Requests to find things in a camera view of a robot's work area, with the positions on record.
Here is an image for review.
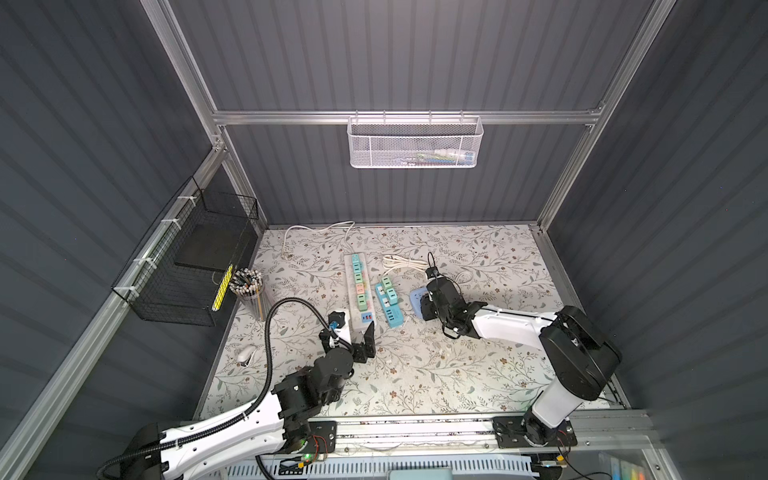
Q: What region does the white power strip cable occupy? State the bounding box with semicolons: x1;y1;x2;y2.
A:
280;220;358;256

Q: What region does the white multicolour power strip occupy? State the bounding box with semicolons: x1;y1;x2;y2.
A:
344;253;376;333

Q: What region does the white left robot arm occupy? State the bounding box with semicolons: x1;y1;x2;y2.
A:
96;297;376;479

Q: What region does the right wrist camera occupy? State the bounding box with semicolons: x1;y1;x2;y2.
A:
425;266;441;279

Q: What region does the clear cup of pencils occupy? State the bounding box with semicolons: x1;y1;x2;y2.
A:
229;268;274;322

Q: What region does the yellow ruler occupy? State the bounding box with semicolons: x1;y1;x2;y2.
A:
211;264;233;312

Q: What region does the white wire mesh basket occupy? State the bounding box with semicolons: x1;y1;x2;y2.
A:
346;114;484;169

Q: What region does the teal power strip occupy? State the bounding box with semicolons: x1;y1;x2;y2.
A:
374;276;405;328

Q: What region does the coiled white cable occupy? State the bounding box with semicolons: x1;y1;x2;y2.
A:
382;253;430;278

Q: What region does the black wire mesh basket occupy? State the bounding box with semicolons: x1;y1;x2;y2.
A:
113;181;260;327

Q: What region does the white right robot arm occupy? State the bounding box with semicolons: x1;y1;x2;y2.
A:
422;269;622;445

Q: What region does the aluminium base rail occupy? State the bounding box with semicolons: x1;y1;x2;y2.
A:
308;409;659;456

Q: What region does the blue square power socket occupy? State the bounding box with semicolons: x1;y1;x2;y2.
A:
409;287;430;320

